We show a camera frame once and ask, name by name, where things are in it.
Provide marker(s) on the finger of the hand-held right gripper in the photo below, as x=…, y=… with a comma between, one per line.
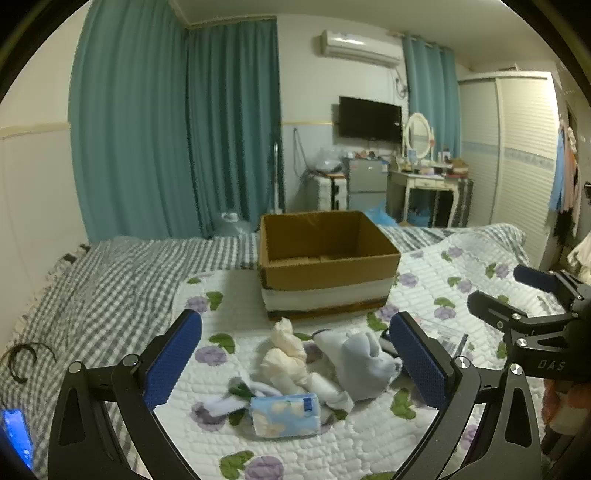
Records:
x=489, y=310
x=533, y=276

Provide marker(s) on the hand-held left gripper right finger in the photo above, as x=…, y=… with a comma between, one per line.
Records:
x=422, y=364

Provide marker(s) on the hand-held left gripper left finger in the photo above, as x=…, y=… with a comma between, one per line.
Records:
x=173, y=360

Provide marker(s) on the light blue sock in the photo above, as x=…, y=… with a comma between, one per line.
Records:
x=358, y=364

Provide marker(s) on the white and green sock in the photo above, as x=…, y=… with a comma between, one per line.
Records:
x=228, y=401

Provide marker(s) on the cream sock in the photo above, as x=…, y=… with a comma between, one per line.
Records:
x=281, y=367
x=287, y=339

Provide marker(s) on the blue floral tissue pack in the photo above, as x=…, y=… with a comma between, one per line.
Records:
x=286, y=415

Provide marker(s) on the brown cardboard box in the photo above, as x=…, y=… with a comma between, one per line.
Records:
x=323, y=281

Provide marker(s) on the person's right forearm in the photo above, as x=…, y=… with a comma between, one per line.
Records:
x=570, y=404

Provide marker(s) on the clear plastic packet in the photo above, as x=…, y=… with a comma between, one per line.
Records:
x=443, y=336

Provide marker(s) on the cream cloth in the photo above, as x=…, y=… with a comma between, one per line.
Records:
x=581, y=256

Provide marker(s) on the hanging black garment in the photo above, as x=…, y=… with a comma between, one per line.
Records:
x=564, y=224

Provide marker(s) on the dark checked case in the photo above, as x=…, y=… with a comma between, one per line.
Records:
x=465, y=201

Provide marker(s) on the hanging pink garment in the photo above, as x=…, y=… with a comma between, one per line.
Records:
x=572, y=175

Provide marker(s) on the hanging blue garment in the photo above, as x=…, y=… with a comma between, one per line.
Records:
x=557, y=170

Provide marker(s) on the white sliding wardrobe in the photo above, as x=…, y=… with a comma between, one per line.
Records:
x=517, y=161

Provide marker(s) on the white dressing table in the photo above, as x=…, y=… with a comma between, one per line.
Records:
x=427, y=184

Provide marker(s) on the blue plastic bag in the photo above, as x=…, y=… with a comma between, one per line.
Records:
x=383, y=216

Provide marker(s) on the white floral quilt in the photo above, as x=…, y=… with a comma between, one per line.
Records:
x=277, y=457

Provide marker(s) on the phone with lit screen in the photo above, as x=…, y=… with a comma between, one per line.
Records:
x=16, y=438

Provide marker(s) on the grey mini fridge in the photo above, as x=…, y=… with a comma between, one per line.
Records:
x=367, y=182

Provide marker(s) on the white oval mirror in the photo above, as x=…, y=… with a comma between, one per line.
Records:
x=419, y=134

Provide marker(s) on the narrow teal curtain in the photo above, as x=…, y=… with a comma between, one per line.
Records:
x=431, y=97

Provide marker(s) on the metal pole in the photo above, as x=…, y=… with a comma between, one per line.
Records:
x=278, y=180

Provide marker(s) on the clear plastic bag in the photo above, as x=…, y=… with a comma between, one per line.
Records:
x=328, y=160

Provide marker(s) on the wide teal curtain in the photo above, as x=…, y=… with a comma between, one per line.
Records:
x=129, y=138

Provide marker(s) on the white air conditioner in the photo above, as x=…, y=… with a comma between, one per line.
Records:
x=360, y=48

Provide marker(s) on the black wall television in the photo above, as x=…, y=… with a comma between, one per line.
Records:
x=369, y=117

